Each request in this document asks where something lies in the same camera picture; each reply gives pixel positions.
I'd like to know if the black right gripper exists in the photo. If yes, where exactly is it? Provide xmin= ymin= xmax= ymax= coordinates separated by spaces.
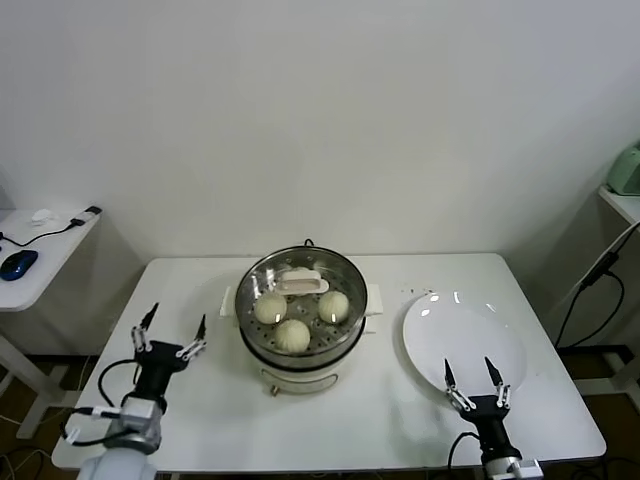
xmin=443 ymin=356 xmax=519 ymax=459

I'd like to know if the black adapter cable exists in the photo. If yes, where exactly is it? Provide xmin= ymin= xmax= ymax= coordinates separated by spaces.
xmin=553 ymin=272 xmax=627 ymax=350

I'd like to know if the white round plate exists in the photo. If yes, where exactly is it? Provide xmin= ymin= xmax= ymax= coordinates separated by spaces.
xmin=402 ymin=289 xmax=529 ymax=405

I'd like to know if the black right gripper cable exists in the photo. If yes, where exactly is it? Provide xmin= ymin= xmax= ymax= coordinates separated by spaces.
xmin=446 ymin=432 xmax=484 ymax=480

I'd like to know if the white side table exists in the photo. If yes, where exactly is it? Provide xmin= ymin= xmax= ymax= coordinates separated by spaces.
xmin=0 ymin=205 xmax=105 ymax=440

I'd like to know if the blue computer mouse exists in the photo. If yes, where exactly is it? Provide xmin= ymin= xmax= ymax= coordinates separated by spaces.
xmin=0 ymin=248 xmax=40 ymax=281

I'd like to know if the white electric cooker base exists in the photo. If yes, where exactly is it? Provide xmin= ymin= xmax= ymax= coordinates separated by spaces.
xmin=238 ymin=319 xmax=381 ymax=397

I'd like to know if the stainless steel steamer basket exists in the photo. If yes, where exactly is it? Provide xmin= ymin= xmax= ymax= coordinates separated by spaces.
xmin=219 ymin=246 xmax=386 ymax=359

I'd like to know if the black power adapter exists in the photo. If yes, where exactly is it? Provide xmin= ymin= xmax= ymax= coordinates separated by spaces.
xmin=582 ymin=251 xmax=620 ymax=290

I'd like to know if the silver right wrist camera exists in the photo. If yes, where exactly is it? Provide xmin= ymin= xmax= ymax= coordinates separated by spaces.
xmin=487 ymin=457 xmax=545 ymax=480

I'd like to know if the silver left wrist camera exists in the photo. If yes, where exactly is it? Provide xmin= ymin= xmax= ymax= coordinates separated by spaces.
xmin=121 ymin=397 xmax=167 ymax=431

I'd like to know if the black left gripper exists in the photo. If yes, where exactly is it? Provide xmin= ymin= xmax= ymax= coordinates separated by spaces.
xmin=131 ymin=302 xmax=208 ymax=400

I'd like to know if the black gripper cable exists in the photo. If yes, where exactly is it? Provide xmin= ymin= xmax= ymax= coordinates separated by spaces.
xmin=97 ymin=359 xmax=144 ymax=416
xmin=446 ymin=432 xmax=484 ymax=480

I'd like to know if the left camera cable white plug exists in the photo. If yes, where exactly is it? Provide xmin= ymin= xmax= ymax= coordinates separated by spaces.
xmin=60 ymin=405 xmax=125 ymax=447

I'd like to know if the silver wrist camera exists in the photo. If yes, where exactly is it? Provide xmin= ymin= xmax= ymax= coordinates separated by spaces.
xmin=121 ymin=397 xmax=167 ymax=431
xmin=487 ymin=457 xmax=545 ymax=480

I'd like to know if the black thin desk cable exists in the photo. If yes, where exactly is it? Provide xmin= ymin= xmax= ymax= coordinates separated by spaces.
xmin=0 ymin=219 xmax=76 ymax=250

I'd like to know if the glass pot lid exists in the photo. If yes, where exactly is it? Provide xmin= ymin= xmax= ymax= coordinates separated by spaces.
xmin=234 ymin=247 xmax=369 ymax=354

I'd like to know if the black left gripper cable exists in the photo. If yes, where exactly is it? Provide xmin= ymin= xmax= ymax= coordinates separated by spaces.
xmin=97 ymin=359 xmax=144 ymax=416

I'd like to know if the green appliance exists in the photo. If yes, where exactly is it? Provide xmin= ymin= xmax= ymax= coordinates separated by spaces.
xmin=608 ymin=142 xmax=640 ymax=197

